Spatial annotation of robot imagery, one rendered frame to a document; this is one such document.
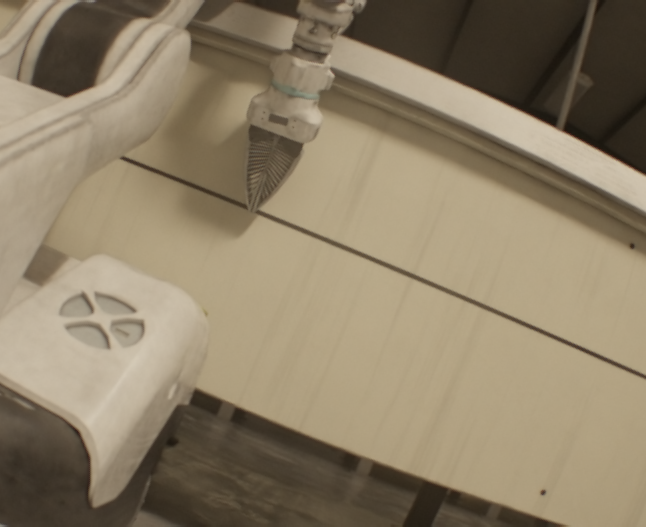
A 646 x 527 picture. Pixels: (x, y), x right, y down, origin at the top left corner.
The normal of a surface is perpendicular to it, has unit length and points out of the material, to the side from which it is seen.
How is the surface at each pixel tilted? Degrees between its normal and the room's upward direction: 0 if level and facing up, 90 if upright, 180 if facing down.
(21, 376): 38
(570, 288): 90
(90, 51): 93
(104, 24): 64
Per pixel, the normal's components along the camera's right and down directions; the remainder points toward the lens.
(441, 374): 0.00, -0.14
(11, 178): 0.96, 0.23
